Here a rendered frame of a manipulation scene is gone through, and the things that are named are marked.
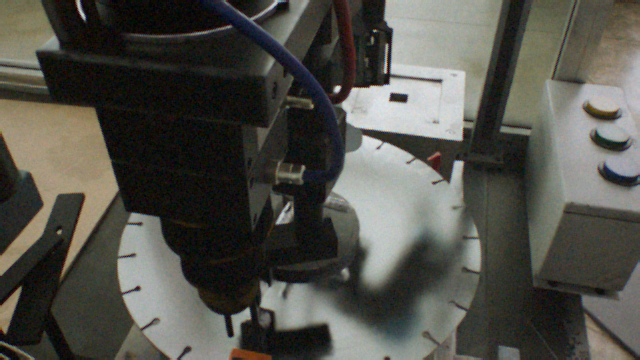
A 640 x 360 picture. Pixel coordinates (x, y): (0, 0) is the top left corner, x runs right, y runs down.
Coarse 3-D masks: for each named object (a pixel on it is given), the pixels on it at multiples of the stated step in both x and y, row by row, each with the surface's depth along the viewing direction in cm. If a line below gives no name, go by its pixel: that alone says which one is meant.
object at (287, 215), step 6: (270, 192) 50; (276, 192) 50; (282, 198) 50; (288, 198) 49; (330, 198) 49; (288, 204) 48; (324, 204) 49; (330, 204) 49; (336, 204) 49; (342, 204) 48; (348, 204) 48; (288, 210) 48; (336, 210) 49; (342, 210) 49; (348, 210) 48; (282, 216) 47; (288, 216) 47; (276, 222) 47; (282, 222) 47; (288, 222) 47
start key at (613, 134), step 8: (600, 128) 73; (608, 128) 73; (616, 128) 73; (600, 136) 72; (608, 136) 71; (616, 136) 71; (624, 136) 71; (608, 144) 71; (616, 144) 71; (624, 144) 71
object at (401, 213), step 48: (384, 144) 63; (336, 192) 57; (384, 192) 57; (432, 192) 57; (144, 240) 52; (384, 240) 52; (432, 240) 52; (144, 288) 48; (192, 288) 48; (288, 288) 48; (336, 288) 48; (384, 288) 48; (432, 288) 48; (192, 336) 44; (240, 336) 44; (288, 336) 44; (336, 336) 44; (384, 336) 44; (432, 336) 44
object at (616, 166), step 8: (608, 160) 68; (616, 160) 68; (624, 160) 68; (608, 168) 67; (616, 168) 67; (624, 168) 67; (632, 168) 67; (616, 176) 66; (624, 176) 66; (632, 176) 66
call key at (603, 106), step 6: (600, 96) 79; (588, 102) 78; (594, 102) 77; (600, 102) 77; (606, 102) 77; (612, 102) 77; (594, 108) 77; (600, 108) 76; (606, 108) 76; (612, 108) 76; (618, 108) 76; (600, 114) 76; (606, 114) 76; (612, 114) 76
